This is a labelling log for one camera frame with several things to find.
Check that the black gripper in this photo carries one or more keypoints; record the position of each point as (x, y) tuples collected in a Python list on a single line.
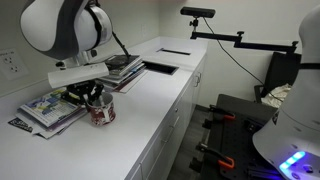
[(80, 93)]

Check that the red white patterned mug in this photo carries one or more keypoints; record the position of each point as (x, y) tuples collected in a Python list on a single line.
[(102, 110)]

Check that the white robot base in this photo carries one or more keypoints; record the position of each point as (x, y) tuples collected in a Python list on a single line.
[(290, 140)]

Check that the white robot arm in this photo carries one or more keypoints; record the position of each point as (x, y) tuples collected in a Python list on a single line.
[(66, 30)]

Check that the magazine stack near mug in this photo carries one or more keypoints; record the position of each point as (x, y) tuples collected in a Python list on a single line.
[(52, 112)]

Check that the book stack at back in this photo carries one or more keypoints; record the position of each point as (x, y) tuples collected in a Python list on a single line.
[(122, 70)]

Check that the black white sticker card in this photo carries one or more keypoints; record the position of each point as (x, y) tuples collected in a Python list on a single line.
[(16, 122)]

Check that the far countertop slot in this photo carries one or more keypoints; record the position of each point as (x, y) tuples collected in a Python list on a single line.
[(174, 52)]

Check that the white base cabinets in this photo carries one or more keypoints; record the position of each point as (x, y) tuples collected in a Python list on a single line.
[(158, 156)]

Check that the upper orange black clamp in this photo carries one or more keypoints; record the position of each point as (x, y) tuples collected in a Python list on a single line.
[(226, 114)]

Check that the orange black clamp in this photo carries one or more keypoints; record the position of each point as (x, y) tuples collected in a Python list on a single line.
[(226, 114), (223, 160)]

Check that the lower orange black clamp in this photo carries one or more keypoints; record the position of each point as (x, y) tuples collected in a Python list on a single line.
[(223, 160)]

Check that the black perforated mounting table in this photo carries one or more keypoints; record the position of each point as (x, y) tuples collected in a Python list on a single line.
[(233, 138)]

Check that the crumpled white cloth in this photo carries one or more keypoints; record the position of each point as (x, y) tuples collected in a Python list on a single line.
[(276, 96)]

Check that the black chair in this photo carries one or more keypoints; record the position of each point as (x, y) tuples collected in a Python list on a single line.
[(282, 69)]

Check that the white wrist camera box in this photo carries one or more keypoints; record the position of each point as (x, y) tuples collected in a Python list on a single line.
[(78, 74)]

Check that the white wall outlet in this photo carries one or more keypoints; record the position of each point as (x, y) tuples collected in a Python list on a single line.
[(11, 64)]

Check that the black camera on mount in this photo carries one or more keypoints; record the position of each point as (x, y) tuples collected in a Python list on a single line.
[(198, 12)]

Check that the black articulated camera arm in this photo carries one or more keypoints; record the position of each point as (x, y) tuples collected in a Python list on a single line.
[(237, 40)]

